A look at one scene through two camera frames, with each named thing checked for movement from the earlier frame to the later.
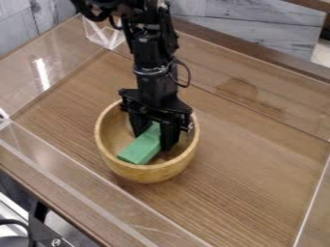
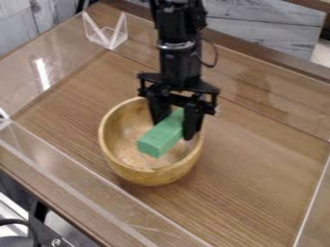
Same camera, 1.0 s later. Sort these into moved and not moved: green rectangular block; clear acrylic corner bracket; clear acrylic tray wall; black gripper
Moved: black gripper; green rectangular block
Not moved: clear acrylic tray wall; clear acrylic corner bracket
